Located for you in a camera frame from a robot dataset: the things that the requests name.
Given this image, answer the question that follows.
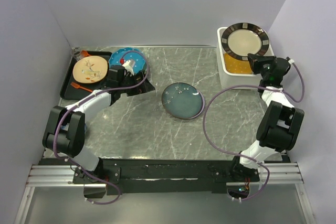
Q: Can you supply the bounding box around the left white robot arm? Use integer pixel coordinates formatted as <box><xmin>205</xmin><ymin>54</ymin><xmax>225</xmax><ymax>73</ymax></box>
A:
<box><xmin>42</xmin><ymin>65</ymin><xmax>155</xmax><ymax>183</ymax></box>

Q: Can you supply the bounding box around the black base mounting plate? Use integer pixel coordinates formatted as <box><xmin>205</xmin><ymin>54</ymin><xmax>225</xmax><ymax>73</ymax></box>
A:
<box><xmin>39</xmin><ymin>157</ymin><xmax>260</xmax><ymax>196</ymax></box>

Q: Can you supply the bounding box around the orange plastic spoon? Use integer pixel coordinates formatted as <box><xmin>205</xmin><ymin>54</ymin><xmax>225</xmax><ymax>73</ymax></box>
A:
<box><xmin>79</xmin><ymin>50</ymin><xmax>91</xmax><ymax>59</ymax></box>

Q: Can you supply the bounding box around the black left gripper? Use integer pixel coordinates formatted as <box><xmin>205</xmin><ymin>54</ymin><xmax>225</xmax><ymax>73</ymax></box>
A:
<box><xmin>119</xmin><ymin>70</ymin><xmax>155</xmax><ymax>97</ymax></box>

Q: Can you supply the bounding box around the brown rimmed beige plate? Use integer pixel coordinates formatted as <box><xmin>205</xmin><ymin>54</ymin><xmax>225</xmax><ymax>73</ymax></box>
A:
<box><xmin>220</xmin><ymin>23</ymin><xmax>270</xmax><ymax>61</ymax></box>

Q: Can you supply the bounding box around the orange polka dot plate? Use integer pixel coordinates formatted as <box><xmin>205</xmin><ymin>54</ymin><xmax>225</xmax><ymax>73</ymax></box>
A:
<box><xmin>223</xmin><ymin>53</ymin><xmax>253</xmax><ymax>74</ymax></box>

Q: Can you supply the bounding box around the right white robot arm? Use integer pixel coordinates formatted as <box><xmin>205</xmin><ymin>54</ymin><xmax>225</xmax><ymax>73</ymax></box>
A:
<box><xmin>229</xmin><ymin>54</ymin><xmax>304</xmax><ymax>181</ymax></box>

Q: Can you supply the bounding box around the white plastic bin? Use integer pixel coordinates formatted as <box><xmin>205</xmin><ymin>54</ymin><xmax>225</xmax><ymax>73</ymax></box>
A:
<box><xmin>216</xmin><ymin>27</ymin><xmax>274</xmax><ymax>89</ymax></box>

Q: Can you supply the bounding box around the dark blue floral plate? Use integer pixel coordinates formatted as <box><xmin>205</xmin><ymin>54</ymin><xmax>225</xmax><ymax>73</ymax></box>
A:
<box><xmin>161</xmin><ymin>82</ymin><xmax>205</xmax><ymax>120</ymax></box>

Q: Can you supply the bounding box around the blue polka dot plate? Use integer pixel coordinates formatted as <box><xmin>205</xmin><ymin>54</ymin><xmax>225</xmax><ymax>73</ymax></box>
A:
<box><xmin>109</xmin><ymin>47</ymin><xmax>147</xmax><ymax>74</ymax></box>

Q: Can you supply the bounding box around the clear glass cup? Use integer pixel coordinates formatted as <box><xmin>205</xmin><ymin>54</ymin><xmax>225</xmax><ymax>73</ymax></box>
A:
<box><xmin>71</xmin><ymin>48</ymin><xmax>82</xmax><ymax>61</ymax></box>

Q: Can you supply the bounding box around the orange plastic fork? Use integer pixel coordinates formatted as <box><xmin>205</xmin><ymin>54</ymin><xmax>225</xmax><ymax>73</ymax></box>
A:
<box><xmin>70</xmin><ymin>82</ymin><xmax>92</xmax><ymax>92</ymax></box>

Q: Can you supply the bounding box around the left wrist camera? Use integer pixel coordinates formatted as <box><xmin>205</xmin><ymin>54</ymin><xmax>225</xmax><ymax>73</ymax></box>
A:
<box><xmin>122</xmin><ymin>59</ymin><xmax>135</xmax><ymax>74</ymax></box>

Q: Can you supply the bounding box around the floral beige plate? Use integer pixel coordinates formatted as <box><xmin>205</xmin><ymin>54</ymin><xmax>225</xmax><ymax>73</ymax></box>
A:
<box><xmin>72</xmin><ymin>56</ymin><xmax>109</xmax><ymax>84</ymax></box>

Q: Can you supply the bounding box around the aluminium rail frame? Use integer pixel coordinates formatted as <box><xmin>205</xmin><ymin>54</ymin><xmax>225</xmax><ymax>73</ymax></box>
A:
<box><xmin>15</xmin><ymin>164</ymin><xmax>307</xmax><ymax>223</ymax></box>

